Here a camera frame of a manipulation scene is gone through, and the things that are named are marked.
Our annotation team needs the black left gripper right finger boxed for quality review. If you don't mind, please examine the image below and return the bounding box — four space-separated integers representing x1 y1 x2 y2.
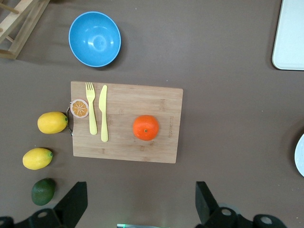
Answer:
195 181 287 228

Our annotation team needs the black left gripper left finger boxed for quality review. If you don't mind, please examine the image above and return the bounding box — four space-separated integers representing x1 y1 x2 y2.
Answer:
0 181 88 228

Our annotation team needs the orange toy mandarin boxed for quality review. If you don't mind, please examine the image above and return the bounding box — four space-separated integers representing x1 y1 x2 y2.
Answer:
133 114 160 142

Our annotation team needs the white ceramic plate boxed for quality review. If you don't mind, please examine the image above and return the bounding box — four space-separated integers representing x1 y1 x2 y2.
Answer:
294 133 304 178

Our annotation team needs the dark green toy lime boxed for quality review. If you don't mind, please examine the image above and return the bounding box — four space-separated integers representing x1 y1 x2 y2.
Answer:
31 178 57 206

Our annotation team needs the yellow toy lemon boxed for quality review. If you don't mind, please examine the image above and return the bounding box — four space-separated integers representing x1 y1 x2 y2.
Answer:
22 147 54 171
37 111 69 134

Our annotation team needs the yellow plastic fork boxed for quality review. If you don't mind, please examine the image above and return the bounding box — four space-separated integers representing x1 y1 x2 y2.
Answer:
85 82 98 135

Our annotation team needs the yellow plastic knife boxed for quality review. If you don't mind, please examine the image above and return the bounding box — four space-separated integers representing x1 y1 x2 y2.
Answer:
98 85 109 143

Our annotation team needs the toy orange slice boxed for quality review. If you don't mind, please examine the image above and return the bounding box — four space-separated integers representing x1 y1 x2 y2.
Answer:
71 98 90 118

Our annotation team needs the bamboo cutting board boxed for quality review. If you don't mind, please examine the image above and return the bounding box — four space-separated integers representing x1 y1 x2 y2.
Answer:
66 81 184 164

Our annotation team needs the blue plastic bowl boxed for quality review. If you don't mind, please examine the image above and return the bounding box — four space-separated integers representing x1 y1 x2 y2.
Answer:
68 11 122 68

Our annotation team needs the beige bear print tray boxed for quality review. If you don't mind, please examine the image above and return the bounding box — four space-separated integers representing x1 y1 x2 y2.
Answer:
272 0 304 71

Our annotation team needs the wooden peg drying rack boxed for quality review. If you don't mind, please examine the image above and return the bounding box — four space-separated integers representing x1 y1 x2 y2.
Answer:
0 0 51 60

